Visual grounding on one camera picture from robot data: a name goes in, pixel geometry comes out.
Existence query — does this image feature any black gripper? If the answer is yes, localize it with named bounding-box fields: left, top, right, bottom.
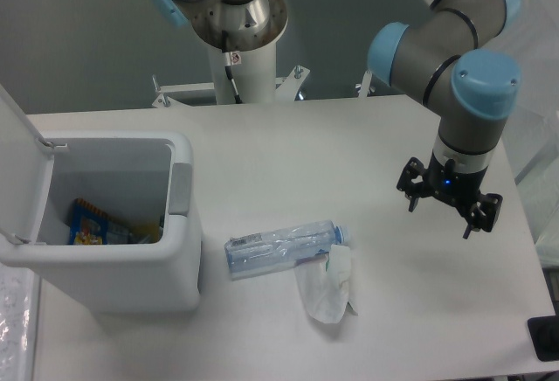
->
left=397, top=149, right=503, bottom=239

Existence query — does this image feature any white paper wrapper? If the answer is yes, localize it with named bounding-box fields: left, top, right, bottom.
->
left=294, top=245, right=358, bottom=324

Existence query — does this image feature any crushed clear plastic bottle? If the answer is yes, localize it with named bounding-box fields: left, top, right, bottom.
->
left=224, top=220, right=352, bottom=280

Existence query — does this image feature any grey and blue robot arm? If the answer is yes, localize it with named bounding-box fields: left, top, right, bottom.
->
left=152, top=0, right=521, bottom=232

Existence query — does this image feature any white trash can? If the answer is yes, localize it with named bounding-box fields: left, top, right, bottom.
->
left=1, top=131, right=202, bottom=313

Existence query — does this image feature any white trash can lid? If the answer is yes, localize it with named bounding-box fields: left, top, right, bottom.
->
left=1, top=88, right=68, bottom=245

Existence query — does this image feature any translucent plastic box right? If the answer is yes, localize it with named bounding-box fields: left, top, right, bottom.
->
left=489, top=0, right=558, bottom=269

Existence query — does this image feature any black device at table edge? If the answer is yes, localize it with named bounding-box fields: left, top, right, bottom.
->
left=528, top=315, right=558, bottom=362

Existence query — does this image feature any blue snack packet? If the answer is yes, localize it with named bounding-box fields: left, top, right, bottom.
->
left=68, top=198, right=108, bottom=246

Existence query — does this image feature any clear plastic sheet left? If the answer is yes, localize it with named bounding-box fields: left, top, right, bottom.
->
left=1, top=265, right=40, bottom=380

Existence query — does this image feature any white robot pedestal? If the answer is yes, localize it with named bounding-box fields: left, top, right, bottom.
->
left=152, top=44, right=375, bottom=107

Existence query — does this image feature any black cable on pedestal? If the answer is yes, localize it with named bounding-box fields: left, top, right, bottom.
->
left=221, top=31, right=244, bottom=105

